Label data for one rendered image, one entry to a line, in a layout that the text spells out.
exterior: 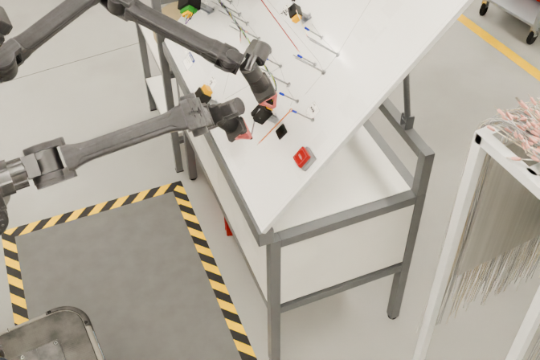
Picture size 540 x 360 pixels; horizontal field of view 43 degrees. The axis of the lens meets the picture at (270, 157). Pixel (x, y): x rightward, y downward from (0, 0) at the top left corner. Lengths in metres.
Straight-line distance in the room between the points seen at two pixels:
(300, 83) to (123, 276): 1.42
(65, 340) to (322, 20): 1.56
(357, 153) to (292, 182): 0.49
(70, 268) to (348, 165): 1.47
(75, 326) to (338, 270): 1.06
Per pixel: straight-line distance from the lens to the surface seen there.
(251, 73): 2.09
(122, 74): 4.38
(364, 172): 2.52
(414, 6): 2.09
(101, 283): 3.26
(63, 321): 2.89
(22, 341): 2.89
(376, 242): 2.56
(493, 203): 2.09
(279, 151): 2.25
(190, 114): 1.68
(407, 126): 2.40
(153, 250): 3.33
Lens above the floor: 2.58
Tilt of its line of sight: 44 degrees down
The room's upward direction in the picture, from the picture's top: 1 degrees counter-clockwise
